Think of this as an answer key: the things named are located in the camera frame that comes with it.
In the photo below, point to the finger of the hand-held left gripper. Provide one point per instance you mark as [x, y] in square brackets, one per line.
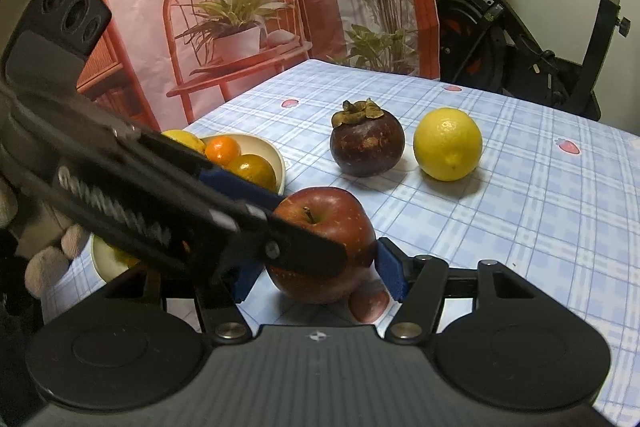
[235, 187]
[305, 252]

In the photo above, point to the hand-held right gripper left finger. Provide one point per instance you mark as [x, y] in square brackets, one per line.
[247, 282]

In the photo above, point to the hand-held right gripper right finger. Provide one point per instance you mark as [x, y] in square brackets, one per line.
[392, 269]

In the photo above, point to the orange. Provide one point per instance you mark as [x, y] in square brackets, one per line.
[222, 149]
[252, 170]

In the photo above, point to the red apple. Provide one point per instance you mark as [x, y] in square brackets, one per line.
[330, 217]

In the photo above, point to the cream plate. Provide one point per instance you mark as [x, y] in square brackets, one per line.
[272, 162]

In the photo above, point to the person's left hand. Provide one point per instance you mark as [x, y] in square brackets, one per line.
[45, 267]

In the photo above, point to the yellow lemon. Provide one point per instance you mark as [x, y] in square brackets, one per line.
[447, 144]
[186, 140]

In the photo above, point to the blue plaid tablecloth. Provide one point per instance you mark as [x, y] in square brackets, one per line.
[500, 232]

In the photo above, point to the purple mangosteen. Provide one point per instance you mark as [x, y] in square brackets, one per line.
[367, 144]

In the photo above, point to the black exercise bike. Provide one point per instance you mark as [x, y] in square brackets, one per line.
[480, 37]

